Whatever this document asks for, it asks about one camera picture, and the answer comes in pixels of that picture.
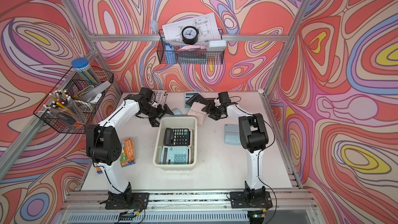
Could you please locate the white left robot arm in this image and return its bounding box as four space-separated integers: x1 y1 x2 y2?
85 88 174 207

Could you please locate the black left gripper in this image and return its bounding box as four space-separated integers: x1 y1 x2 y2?
139 103 174 127

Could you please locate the cream plastic storage box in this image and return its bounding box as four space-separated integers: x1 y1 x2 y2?
153 116 198 170

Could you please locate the black round clock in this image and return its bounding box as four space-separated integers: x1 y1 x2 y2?
181 26 199 45

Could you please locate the black wire side basket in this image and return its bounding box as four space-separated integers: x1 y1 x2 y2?
33 71 108 134

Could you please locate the blue lid pencil jar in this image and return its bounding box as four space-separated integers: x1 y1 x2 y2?
71 58 100 87

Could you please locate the white box in side basket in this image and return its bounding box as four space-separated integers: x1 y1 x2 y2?
75 81 111 103

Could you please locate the white paper drawing sheet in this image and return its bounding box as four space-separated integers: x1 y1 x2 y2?
162 13 221 46

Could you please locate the light blue calculator far left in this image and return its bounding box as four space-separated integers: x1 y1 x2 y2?
172 108 182 116

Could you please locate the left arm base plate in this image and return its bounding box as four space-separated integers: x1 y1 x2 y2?
105 192 150 210

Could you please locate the black calculator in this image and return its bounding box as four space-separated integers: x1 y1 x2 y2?
185 93 216 107
163 128 191 146

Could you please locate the design weekly magazine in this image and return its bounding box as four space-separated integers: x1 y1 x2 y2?
153 90 168 105

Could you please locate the white device in basket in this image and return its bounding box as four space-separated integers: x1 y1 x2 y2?
206 40 227 52

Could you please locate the clear cup of pens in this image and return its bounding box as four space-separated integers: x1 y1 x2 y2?
43 90 87 126

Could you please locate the black wire back basket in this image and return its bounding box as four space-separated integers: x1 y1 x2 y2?
157 28 225 65

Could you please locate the colourful treehouse book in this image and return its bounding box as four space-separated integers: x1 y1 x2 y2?
95 137 136 174

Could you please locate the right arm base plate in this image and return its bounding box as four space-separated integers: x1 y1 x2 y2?
229 191 274 210

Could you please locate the teal calculator at back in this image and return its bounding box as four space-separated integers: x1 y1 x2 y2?
184 91 199 110

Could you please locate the light blue calculator face down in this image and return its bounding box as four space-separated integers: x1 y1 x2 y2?
224 124 241 146

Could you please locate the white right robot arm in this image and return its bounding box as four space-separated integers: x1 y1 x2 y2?
202 92 272 206

